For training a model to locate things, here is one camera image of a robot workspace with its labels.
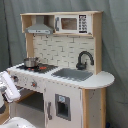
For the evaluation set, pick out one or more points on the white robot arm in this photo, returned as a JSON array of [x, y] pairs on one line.
[[15, 122]]

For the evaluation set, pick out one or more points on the red stove knob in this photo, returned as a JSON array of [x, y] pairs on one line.
[[15, 78], [34, 84]]

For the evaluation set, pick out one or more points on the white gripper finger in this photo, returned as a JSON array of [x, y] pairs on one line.
[[11, 92]]

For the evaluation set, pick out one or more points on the silver toy pot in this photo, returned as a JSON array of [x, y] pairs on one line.
[[31, 62]]

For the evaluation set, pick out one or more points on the toy microwave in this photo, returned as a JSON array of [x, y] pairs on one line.
[[74, 24]]

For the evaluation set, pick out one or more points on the black toy faucet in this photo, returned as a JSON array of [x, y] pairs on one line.
[[82, 61]]

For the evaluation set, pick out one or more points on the wooden toy kitchen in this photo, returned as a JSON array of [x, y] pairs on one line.
[[62, 50]]

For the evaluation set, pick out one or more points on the grey toy sink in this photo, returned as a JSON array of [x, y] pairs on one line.
[[72, 74]]

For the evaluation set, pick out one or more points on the grey range hood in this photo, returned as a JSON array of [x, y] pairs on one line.
[[39, 27]]

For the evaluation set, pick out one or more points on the black toy stovetop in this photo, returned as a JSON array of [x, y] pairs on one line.
[[40, 68]]

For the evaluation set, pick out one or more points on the red right stove knob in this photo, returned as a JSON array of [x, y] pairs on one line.
[[34, 84]]

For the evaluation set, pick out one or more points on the white cabinet door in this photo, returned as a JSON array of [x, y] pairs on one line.
[[63, 106]]

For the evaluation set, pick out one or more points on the red left stove knob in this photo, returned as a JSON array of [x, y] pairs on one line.
[[15, 78]]

